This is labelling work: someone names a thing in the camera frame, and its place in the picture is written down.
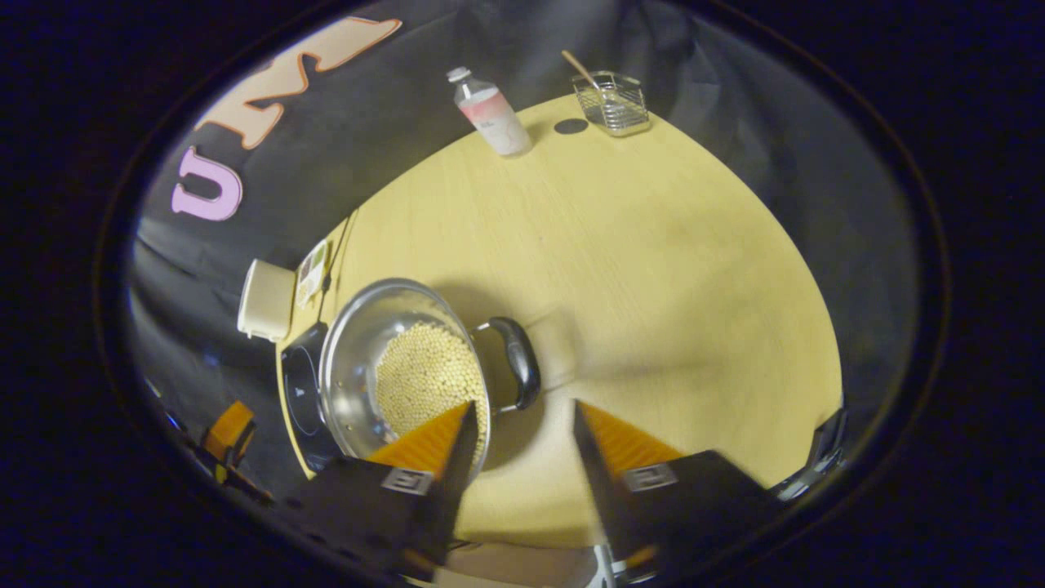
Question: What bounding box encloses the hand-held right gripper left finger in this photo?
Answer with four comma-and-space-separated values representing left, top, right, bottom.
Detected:
278, 400, 480, 582

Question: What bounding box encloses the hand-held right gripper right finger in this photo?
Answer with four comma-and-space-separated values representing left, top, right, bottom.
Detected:
571, 399, 785, 574

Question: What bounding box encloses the black induction cooktop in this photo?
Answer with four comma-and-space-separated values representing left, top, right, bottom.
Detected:
280, 321, 348, 473

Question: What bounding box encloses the steel pot with black handles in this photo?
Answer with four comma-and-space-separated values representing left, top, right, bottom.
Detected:
318, 278, 542, 484

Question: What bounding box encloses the pile of yellow beans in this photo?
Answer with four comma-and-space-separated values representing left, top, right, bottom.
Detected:
375, 321, 489, 458

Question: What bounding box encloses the white toaster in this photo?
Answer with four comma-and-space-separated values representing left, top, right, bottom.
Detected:
237, 259, 296, 342

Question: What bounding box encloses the white divided bean tray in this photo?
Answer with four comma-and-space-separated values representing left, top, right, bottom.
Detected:
296, 238, 334, 310

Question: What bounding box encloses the black backdrop cloth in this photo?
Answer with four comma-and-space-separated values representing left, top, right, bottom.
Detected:
127, 0, 923, 491

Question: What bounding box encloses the clear bottle with pink label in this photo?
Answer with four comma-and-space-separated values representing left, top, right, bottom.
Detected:
447, 66, 534, 158

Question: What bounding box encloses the wooden stick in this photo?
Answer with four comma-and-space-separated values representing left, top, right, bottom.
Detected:
561, 50, 601, 89

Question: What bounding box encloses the black power cable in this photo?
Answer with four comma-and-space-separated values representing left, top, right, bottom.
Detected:
314, 208, 360, 323

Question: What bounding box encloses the wire mesh basket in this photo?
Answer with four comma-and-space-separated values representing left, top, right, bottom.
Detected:
573, 71, 652, 137

